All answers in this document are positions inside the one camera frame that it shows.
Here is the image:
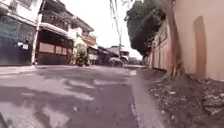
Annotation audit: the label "building with dark gate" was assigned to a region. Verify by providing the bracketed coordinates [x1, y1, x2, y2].
[0, 0, 44, 67]

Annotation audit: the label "parked car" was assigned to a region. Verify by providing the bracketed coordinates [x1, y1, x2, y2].
[108, 56, 124, 68]

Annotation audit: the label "utility pole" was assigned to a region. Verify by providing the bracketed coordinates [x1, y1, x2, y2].
[117, 29, 122, 58]

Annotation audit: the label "orange boundary wall with pillars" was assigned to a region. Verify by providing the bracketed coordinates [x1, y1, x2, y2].
[146, 19, 174, 72]

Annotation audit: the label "green bush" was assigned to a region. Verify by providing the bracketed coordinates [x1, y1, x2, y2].
[73, 43, 90, 67]

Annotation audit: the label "peach plastered wall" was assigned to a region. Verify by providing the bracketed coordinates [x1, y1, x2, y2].
[166, 0, 224, 81]

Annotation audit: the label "distant low buildings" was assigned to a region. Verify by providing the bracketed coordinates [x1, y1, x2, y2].
[98, 44, 131, 65]

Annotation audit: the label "overhead wires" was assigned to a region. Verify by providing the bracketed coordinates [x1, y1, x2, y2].
[108, 0, 123, 38]

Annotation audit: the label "large dark green tree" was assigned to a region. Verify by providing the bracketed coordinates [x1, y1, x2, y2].
[124, 0, 167, 58]

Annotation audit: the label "building with brown balcony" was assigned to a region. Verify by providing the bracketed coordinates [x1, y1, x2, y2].
[34, 0, 75, 66]

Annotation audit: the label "dirt verge with debris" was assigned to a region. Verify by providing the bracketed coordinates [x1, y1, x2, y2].
[136, 68, 224, 128]

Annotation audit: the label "grey asphalt road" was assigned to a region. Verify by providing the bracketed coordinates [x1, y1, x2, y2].
[0, 64, 168, 128]

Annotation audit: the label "white and orange building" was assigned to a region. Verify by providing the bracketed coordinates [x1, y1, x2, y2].
[66, 14, 99, 66]

